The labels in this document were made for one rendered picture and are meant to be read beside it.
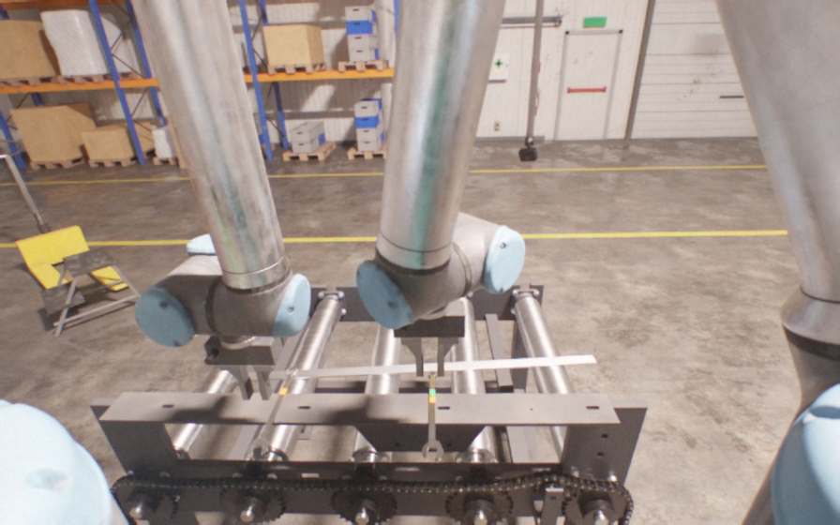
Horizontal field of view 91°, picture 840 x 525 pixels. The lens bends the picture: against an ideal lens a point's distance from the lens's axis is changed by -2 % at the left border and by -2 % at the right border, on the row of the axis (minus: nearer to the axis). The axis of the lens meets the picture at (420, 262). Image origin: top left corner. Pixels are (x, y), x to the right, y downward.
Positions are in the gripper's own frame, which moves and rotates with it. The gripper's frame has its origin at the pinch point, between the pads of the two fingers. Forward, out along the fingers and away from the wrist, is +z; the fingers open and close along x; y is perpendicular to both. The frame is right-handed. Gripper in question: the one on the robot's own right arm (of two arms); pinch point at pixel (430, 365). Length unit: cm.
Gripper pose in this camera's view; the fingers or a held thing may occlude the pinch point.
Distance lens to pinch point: 84.1
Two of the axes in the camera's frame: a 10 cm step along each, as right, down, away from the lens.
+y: -0.3, 4.5, -8.9
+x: 10.0, -0.1, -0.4
